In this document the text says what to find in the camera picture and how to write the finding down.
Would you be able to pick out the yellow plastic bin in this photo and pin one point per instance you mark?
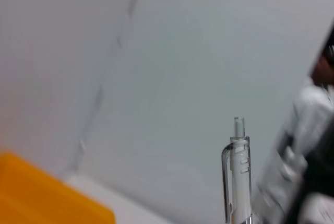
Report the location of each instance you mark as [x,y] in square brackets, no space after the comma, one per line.
[39,195]

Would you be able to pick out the grey clear pen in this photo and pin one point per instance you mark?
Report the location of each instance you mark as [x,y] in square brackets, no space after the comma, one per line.
[241,182]

